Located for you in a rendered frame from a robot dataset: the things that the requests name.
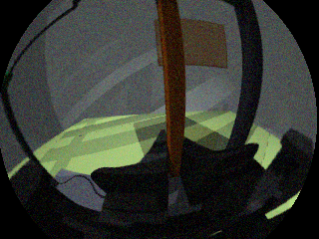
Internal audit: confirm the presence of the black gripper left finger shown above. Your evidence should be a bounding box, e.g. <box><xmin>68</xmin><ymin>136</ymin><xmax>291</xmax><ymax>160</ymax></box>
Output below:
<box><xmin>91</xmin><ymin>130</ymin><xmax>168</xmax><ymax>210</ymax></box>

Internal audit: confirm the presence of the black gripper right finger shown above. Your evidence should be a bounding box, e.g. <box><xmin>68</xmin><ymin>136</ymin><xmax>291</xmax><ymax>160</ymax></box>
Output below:
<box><xmin>179</xmin><ymin>136</ymin><xmax>259</xmax><ymax>207</ymax></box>

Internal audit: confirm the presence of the orange handle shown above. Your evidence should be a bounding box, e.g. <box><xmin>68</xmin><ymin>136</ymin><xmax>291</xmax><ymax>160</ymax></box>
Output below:
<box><xmin>156</xmin><ymin>0</ymin><xmax>186</xmax><ymax>178</ymax></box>

